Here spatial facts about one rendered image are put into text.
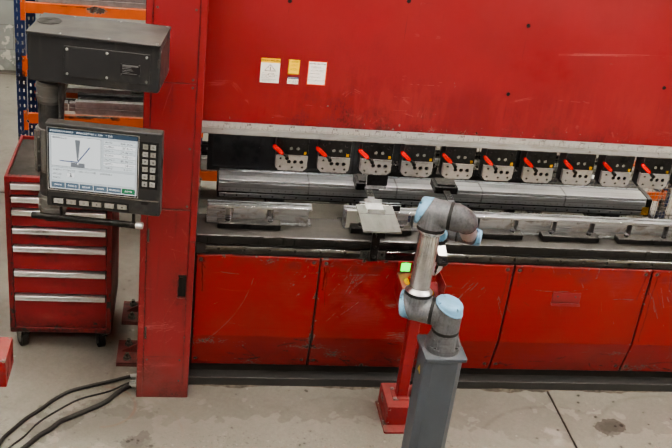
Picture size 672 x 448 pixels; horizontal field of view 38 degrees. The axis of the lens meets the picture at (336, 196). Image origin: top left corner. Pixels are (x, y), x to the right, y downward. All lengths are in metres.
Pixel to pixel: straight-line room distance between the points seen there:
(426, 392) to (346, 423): 0.81
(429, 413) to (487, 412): 0.93
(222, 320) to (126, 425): 0.66
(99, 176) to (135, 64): 0.49
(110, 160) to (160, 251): 0.77
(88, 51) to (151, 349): 1.66
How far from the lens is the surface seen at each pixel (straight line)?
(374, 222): 4.63
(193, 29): 4.15
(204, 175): 6.47
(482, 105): 4.66
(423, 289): 4.09
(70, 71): 3.86
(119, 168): 3.94
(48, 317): 5.26
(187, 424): 4.89
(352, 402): 5.11
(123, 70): 3.81
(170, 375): 4.96
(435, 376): 4.22
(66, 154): 3.97
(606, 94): 4.83
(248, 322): 4.91
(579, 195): 5.34
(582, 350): 5.41
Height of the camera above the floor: 3.14
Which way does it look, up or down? 26 degrees down
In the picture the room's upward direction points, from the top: 7 degrees clockwise
